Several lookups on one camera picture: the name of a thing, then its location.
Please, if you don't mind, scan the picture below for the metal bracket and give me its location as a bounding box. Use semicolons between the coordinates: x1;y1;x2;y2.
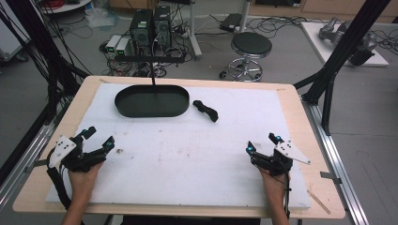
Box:
319;171;343;186
23;158;49;174

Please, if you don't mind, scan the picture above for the black computer tower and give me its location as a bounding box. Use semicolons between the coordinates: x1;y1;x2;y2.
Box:
129;7;155;54
152;5;173;51

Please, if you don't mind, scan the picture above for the flat black box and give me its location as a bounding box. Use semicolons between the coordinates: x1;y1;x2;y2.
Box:
219;12;244;34

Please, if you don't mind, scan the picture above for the person's left hand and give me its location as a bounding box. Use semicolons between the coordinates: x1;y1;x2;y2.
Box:
67;160;104;203

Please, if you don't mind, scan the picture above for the wooden stick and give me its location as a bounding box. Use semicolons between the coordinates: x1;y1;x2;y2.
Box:
306;189;331;216

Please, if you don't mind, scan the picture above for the aluminium rail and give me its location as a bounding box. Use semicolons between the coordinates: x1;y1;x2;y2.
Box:
300;95;371;225
0;102;74;214

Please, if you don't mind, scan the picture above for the black metal frame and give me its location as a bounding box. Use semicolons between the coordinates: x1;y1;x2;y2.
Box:
0;0;92;186
293;0;392;136

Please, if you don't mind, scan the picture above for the white foam mat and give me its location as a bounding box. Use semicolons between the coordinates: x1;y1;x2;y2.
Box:
44;82;313;210

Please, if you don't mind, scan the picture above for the small white power box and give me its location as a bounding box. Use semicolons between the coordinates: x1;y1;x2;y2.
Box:
115;37;131;57
105;34;123;54

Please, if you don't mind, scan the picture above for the black oval tray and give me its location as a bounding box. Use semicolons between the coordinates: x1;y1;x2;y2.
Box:
114;83;191;119

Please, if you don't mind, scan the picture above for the white board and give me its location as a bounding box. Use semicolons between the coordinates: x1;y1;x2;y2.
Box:
299;21;390;68

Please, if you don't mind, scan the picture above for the black T-shaped stand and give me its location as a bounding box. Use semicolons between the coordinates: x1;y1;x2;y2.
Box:
115;54;187;95

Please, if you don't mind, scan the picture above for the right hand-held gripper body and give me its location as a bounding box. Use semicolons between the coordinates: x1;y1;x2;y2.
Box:
250;139;313;177

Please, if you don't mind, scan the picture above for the round white table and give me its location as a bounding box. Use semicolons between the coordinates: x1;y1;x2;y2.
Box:
39;0;94;15

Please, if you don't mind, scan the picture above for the thin black cable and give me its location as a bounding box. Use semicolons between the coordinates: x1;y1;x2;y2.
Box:
258;167;293;220

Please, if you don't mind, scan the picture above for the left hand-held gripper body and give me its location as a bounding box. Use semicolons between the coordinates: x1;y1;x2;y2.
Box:
47;134;108;173

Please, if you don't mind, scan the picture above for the black round stool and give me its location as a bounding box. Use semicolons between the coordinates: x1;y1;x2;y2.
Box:
218;31;273;83

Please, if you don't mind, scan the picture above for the clear plastic bag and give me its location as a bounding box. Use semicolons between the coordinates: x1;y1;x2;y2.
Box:
84;4;120;30

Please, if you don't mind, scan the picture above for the dark cloth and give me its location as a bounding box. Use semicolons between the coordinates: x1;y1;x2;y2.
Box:
191;99;220;124

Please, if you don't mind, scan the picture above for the person's right hand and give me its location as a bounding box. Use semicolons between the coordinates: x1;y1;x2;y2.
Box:
258;168;291;203

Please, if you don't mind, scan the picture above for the white case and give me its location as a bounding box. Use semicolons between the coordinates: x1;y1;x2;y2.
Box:
0;0;31;63

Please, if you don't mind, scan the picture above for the grey table leg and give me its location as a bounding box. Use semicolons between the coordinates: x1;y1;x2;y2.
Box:
187;0;204;61
238;0;253;34

